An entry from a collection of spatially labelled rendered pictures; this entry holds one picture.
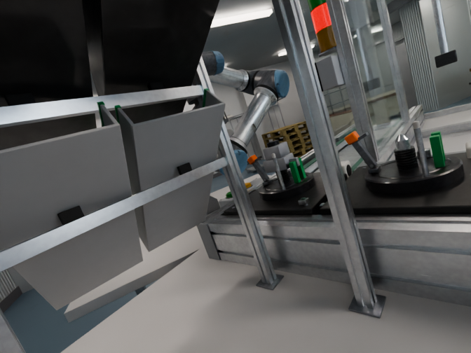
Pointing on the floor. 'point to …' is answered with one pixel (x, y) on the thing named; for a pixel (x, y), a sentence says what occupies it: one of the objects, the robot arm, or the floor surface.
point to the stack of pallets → (298, 141)
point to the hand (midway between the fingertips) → (217, 155)
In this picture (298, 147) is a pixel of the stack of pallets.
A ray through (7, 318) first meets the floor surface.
